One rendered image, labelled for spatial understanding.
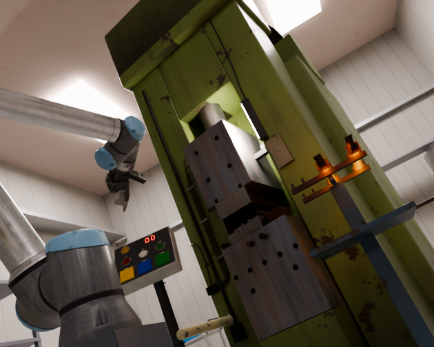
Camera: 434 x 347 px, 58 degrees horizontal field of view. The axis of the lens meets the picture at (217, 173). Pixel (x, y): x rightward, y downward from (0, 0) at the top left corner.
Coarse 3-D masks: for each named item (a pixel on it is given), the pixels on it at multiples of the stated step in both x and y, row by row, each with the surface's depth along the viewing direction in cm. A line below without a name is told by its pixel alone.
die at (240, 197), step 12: (240, 192) 201; (252, 192) 206; (264, 192) 220; (216, 204) 208; (228, 204) 204; (240, 204) 200; (252, 204) 202; (264, 204) 210; (276, 204) 225; (228, 216) 204; (240, 216) 212
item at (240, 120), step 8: (240, 112) 266; (232, 120) 269; (240, 120) 265; (248, 120) 262; (240, 128) 264; (248, 128) 261; (256, 136) 257; (272, 168) 247; (280, 184) 242; (280, 192) 241; (288, 192) 239; (280, 200) 241; (288, 200) 238; (296, 208) 234; (296, 216) 234
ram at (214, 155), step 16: (224, 128) 213; (192, 144) 223; (208, 144) 217; (224, 144) 211; (240, 144) 217; (256, 144) 241; (192, 160) 221; (208, 160) 215; (224, 160) 210; (240, 160) 204; (256, 160) 223; (208, 176) 214; (224, 176) 208; (240, 176) 203; (256, 176) 209; (272, 176) 231; (208, 192) 212; (224, 192) 207; (272, 192) 229; (208, 208) 211
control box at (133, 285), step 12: (168, 228) 218; (144, 240) 217; (156, 240) 214; (168, 240) 211; (120, 252) 217; (132, 252) 213; (156, 252) 207; (120, 264) 209; (132, 264) 206; (168, 264) 198; (180, 264) 204; (144, 276) 198; (156, 276) 200; (168, 276) 202; (132, 288) 201
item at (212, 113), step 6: (204, 108) 246; (210, 108) 245; (216, 108) 246; (198, 114) 251; (204, 114) 245; (210, 114) 243; (216, 114) 243; (222, 114) 245; (204, 120) 245; (210, 120) 242; (216, 120) 241; (204, 126) 247; (210, 126) 241
